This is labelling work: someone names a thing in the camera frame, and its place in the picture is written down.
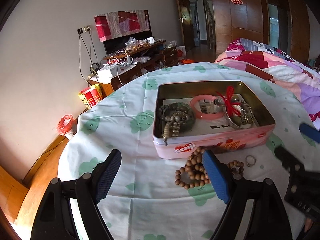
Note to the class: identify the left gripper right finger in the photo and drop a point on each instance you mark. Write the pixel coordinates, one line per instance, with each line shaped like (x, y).
(218, 175)

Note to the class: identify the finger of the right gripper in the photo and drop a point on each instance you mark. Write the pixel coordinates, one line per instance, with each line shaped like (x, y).
(310, 132)
(288, 161)

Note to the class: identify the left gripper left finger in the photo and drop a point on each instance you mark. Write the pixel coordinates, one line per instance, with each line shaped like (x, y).
(106, 174)

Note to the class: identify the brown wooden bead mala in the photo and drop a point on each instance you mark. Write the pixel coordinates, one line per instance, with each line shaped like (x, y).
(193, 175)

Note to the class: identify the silver wrist watch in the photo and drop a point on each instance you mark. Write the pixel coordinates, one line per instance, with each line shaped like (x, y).
(240, 116)

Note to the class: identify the red cord pendant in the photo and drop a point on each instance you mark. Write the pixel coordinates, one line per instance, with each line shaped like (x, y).
(227, 98)

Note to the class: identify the wooden bedroom door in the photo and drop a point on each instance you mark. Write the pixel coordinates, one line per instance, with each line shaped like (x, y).
(186, 24)

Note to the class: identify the green cloud tablecloth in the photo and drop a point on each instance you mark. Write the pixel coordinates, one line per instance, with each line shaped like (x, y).
(144, 202)

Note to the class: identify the pink Genji tin box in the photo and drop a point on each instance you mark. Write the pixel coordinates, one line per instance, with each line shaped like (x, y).
(169, 145)

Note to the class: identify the pink jade bangle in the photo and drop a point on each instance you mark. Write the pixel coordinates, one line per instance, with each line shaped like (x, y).
(207, 107)

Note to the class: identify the red yellow carton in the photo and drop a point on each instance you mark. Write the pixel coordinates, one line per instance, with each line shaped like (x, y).
(91, 96)

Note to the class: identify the colourful patchwork quilt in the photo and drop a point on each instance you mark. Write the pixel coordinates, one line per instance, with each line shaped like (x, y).
(276, 66)

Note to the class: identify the white box on cabinet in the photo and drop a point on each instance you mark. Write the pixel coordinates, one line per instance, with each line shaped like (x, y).
(109, 71)

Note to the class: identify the wooden tv cabinet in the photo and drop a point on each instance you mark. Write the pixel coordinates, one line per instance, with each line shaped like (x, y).
(135, 63)

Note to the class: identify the wooden wardrobe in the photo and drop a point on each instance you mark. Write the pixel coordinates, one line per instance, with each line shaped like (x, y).
(250, 21)

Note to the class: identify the black television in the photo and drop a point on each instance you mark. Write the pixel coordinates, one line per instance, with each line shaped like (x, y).
(116, 44)

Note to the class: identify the white mug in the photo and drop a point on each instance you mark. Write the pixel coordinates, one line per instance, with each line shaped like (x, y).
(151, 40)

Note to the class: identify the red patchwork cloth cover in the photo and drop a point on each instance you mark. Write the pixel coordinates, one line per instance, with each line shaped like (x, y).
(121, 23)

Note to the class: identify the wall power socket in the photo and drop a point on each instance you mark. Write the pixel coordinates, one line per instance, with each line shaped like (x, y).
(84, 29)

